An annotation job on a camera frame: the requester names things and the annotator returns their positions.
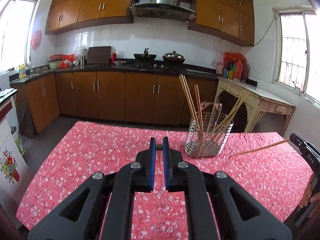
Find wooden chopstick ten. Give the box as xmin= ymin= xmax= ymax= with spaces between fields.
xmin=232 ymin=138 xmax=290 ymax=157

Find wooden chopstick six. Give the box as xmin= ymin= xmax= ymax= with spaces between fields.
xmin=214 ymin=90 xmax=249 ymax=133

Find wooden chopstick nine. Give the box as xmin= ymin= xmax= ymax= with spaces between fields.
xmin=207 ymin=103 xmax=220 ymax=132

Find wooden chopstick four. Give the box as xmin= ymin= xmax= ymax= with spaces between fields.
xmin=194 ymin=84 xmax=203 ymax=141

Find wooden chopstick one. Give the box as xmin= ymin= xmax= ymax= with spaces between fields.
xmin=178 ymin=74 xmax=205 ymax=153

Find wooden chopstick eight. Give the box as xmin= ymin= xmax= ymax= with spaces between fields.
xmin=213 ymin=90 xmax=248 ymax=141

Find wooden chopstick five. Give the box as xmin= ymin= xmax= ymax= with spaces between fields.
xmin=156 ymin=144 xmax=163 ymax=151

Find wooden chopstick three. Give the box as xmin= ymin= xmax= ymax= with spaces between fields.
xmin=194 ymin=84 xmax=204 ymax=156

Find lower wooden kitchen cabinets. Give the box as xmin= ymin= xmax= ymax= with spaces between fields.
xmin=11 ymin=71 xmax=220 ymax=134

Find person's right hand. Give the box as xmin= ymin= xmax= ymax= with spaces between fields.
xmin=299 ymin=174 xmax=320 ymax=208

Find red floral tablecloth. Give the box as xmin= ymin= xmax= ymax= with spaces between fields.
xmin=16 ymin=121 xmax=312 ymax=239

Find cream wooden side table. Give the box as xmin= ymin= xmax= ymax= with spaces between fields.
xmin=215 ymin=77 xmax=295 ymax=136

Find dark sauce bottle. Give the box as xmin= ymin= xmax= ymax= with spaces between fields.
xmin=241 ymin=62 xmax=249 ymax=83

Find white plastic bucket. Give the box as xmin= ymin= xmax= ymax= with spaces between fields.
xmin=11 ymin=126 xmax=25 ymax=155

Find red oil jug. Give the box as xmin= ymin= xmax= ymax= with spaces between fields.
xmin=234 ymin=60 xmax=243 ymax=80

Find green basin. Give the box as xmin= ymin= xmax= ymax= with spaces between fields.
xmin=48 ymin=60 xmax=63 ymax=69

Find yellow dish soap bottle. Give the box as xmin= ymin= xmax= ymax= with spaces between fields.
xmin=18 ymin=63 xmax=27 ymax=79

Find gas stove top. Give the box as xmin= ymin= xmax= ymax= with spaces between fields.
xmin=129 ymin=63 xmax=185 ymax=71

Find small plate of food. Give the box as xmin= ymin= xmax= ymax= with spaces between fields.
xmin=113 ymin=60 xmax=126 ymax=66

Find red plastic basin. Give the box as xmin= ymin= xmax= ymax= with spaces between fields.
xmin=49 ymin=54 xmax=63 ymax=61

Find red bottle on counter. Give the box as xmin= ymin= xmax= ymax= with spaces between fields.
xmin=111 ymin=49 xmax=117 ymax=64

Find dark wooden cutting board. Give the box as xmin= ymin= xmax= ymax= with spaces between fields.
xmin=87 ymin=46 xmax=112 ymax=64

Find lidded dark cooking pot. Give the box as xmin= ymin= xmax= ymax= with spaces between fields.
xmin=162 ymin=51 xmax=185 ymax=65

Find black wok on stove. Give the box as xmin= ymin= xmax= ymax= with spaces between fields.
xmin=134 ymin=48 xmax=157 ymax=66

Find steel range hood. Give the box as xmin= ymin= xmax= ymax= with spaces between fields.
xmin=130 ymin=0 xmax=196 ymax=22

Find wire utensil holder basket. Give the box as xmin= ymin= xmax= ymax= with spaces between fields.
xmin=184 ymin=102 xmax=233 ymax=158

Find right window frame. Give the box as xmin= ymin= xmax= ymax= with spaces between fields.
xmin=275 ymin=8 xmax=319 ymax=104

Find upper wooden wall cabinets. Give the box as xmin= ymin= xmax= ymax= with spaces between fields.
xmin=45 ymin=0 xmax=255 ymax=47

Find red plastic bag on wall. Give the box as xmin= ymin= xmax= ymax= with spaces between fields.
xmin=30 ymin=30 xmax=42 ymax=50

